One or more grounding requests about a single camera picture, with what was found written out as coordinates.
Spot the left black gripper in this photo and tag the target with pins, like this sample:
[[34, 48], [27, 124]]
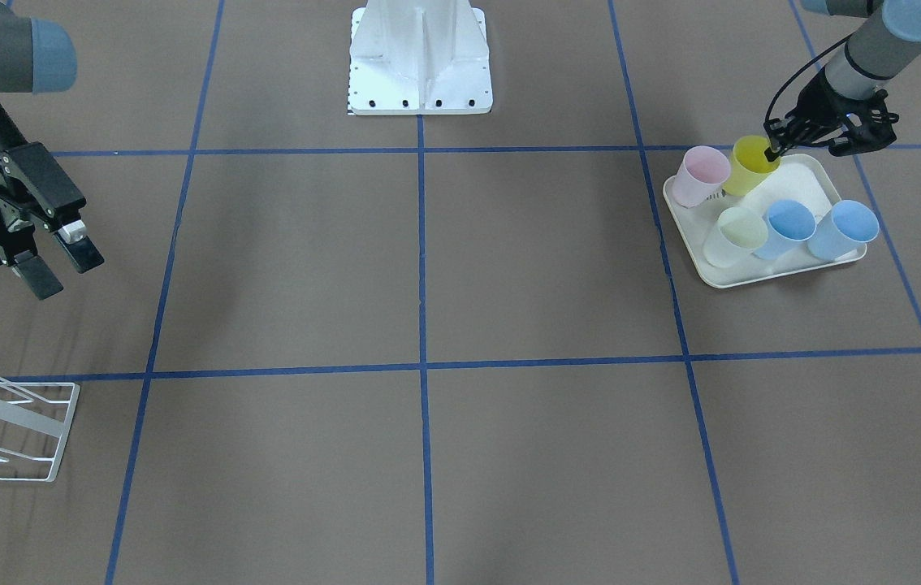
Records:
[[816, 103]]

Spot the yellow plastic cup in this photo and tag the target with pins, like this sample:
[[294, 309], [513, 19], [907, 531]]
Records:
[[750, 165]]

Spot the pink plastic cup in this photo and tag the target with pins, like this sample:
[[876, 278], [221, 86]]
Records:
[[702, 171]]

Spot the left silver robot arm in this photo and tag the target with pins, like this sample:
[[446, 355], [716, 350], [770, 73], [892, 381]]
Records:
[[886, 43]]

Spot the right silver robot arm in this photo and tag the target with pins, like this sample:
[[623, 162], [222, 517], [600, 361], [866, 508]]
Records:
[[36, 56]]

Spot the light blue cup middle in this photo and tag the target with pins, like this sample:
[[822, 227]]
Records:
[[789, 223]]

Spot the cream white cup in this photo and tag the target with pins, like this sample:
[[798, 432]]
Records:
[[736, 234]]

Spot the light blue cup near corner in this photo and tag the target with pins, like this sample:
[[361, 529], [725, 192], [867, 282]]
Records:
[[847, 226]]

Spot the white plastic serving tray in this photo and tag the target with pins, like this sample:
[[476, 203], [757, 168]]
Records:
[[800, 178]]

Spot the white wire cup rack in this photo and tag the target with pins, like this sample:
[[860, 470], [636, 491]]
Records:
[[35, 424]]

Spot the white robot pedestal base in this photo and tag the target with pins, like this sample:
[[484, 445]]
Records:
[[419, 58]]

